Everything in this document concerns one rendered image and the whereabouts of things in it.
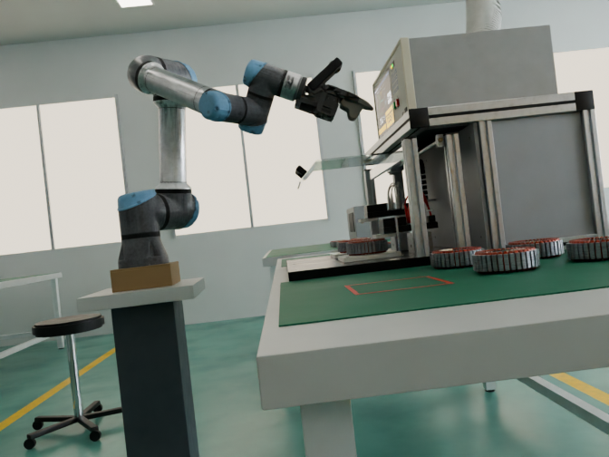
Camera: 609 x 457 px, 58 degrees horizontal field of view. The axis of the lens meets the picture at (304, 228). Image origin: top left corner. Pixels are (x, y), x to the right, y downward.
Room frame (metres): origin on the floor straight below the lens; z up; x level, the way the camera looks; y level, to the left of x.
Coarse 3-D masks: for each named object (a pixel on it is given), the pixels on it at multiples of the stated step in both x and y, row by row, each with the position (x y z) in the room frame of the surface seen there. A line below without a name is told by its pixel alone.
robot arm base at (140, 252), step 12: (132, 240) 1.64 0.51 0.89; (144, 240) 1.64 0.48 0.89; (156, 240) 1.67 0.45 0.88; (120, 252) 1.66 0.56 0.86; (132, 252) 1.63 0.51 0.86; (144, 252) 1.63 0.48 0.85; (156, 252) 1.65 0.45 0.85; (120, 264) 1.65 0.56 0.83; (132, 264) 1.62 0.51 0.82; (144, 264) 1.62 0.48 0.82; (156, 264) 1.64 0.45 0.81
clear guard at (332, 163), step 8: (384, 152) 1.61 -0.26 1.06; (392, 152) 1.62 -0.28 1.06; (320, 160) 1.61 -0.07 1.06; (328, 160) 1.62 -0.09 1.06; (336, 160) 1.64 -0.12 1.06; (344, 160) 1.67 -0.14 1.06; (352, 160) 1.69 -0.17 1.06; (360, 160) 1.71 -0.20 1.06; (368, 160) 1.73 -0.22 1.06; (376, 160) 1.76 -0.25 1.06; (312, 168) 1.61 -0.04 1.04; (320, 168) 1.78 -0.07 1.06; (328, 168) 1.81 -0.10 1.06; (336, 168) 1.84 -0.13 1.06; (304, 176) 1.61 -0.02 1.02
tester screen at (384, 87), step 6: (384, 78) 1.63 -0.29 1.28; (384, 84) 1.64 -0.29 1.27; (390, 84) 1.57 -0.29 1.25; (378, 90) 1.74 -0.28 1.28; (384, 90) 1.65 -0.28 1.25; (390, 90) 1.58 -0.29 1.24; (378, 96) 1.75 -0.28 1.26; (384, 96) 1.66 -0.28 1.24; (378, 102) 1.76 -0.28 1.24; (390, 102) 1.60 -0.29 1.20; (378, 108) 1.77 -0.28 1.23; (384, 108) 1.68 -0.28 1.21; (378, 114) 1.79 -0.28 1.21; (384, 114) 1.69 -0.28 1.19; (378, 120) 1.80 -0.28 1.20; (384, 120) 1.70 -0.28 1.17; (378, 126) 1.81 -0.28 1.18; (390, 126) 1.63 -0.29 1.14; (384, 132) 1.72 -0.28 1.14
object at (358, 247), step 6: (360, 240) 1.54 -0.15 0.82; (366, 240) 1.45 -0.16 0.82; (372, 240) 1.45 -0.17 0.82; (378, 240) 1.45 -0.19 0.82; (384, 240) 1.46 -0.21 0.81; (348, 246) 1.47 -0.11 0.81; (354, 246) 1.45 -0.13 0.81; (360, 246) 1.44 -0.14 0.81; (366, 246) 1.44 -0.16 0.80; (372, 246) 1.44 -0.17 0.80; (378, 246) 1.45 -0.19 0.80; (384, 246) 1.46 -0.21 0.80; (348, 252) 1.48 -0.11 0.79; (354, 252) 1.46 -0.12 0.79; (360, 252) 1.44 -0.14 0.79; (366, 252) 1.44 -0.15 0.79; (372, 252) 1.44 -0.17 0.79; (378, 252) 1.45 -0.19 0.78
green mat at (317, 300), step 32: (288, 288) 1.10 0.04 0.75; (320, 288) 1.03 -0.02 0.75; (384, 288) 0.91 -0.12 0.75; (416, 288) 0.86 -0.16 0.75; (448, 288) 0.82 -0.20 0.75; (480, 288) 0.78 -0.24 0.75; (512, 288) 0.74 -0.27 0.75; (544, 288) 0.71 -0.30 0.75; (576, 288) 0.68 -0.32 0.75; (288, 320) 0.69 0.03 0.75; (320, 320) 0.66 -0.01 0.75
